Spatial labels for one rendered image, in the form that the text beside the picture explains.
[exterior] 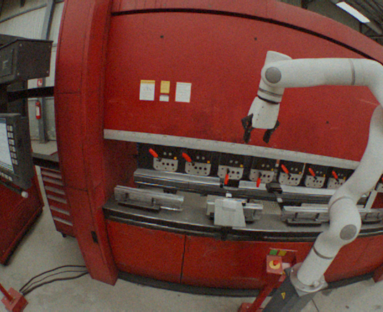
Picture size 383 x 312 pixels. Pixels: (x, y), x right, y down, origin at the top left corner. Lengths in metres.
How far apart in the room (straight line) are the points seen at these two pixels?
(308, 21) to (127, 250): 2.02
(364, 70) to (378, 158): 0.28
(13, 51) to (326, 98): 1.68
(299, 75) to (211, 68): 0.67
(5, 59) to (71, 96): 0.47
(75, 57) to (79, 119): 0.36
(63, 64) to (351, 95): 1.75
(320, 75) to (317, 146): 0.79
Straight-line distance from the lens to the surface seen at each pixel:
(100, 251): 1.69
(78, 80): 1.19
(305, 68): 0.60
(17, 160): 1.05
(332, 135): 1.42
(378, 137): 0.79
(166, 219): 1.36
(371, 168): 0.74
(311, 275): 0.95
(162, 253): 1.59
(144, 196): 1.45
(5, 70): 1.11
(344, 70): 0.68
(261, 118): 0.69
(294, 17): 1.32
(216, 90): 1.16
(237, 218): 1.24
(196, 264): 1.62
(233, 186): 1.35
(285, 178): 1.36
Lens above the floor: 1.72
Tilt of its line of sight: 20 degrees down
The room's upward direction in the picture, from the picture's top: 5 degrees clockwise
